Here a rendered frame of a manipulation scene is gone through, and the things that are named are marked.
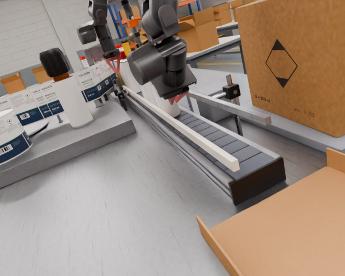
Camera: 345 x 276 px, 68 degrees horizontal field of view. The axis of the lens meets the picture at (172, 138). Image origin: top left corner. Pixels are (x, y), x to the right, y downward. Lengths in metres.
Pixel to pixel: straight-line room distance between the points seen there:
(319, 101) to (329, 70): 0.07
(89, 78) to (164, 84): 0.68
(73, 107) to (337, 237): 0.90
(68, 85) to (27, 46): 7.72
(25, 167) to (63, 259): 0.49
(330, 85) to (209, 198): 0.30
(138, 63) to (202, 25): 2.38
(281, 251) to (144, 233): 0.22
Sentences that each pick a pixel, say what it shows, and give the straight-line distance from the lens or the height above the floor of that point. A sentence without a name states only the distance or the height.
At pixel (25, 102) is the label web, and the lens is 1.30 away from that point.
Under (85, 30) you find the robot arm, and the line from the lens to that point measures 1.15.
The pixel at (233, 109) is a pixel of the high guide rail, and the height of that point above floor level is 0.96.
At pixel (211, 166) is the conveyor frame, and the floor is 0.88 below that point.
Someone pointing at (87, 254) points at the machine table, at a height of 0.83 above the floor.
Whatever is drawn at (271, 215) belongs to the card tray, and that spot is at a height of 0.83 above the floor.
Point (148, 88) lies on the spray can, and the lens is 0.91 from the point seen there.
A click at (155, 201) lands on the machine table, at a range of 0.53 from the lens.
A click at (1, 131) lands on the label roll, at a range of 1.03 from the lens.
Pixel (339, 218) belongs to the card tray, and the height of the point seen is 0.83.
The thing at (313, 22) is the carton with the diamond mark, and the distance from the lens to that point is 0.54.
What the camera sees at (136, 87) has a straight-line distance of 1.27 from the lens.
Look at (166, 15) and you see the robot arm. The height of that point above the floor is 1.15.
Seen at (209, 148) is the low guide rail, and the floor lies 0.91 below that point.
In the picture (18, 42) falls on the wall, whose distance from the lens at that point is 8.75.
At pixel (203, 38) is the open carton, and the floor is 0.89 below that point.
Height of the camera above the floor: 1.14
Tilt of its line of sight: 23 degrees down
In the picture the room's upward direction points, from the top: 18 degrees counter-clockwise
